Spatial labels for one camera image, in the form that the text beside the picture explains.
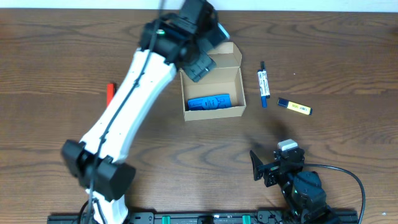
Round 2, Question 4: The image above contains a blue marker pen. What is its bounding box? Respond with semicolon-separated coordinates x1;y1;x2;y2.
257;70;267;108

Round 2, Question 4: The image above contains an open cardboard box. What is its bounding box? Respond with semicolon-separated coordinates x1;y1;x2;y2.
180;42;246;121

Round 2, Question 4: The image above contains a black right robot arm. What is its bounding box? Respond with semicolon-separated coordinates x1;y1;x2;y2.
249;147;341;223

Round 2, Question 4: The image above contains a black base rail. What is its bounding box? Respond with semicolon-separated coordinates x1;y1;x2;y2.
46;207;359;224

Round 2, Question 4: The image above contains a yellow highlighter pen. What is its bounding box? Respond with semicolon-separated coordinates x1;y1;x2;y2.
277;98;313;115

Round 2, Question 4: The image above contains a blue plastic case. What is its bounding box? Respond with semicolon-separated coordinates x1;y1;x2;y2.
187;94;232;111

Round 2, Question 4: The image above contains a red stapler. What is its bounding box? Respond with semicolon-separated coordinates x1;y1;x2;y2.
106;83;116;106

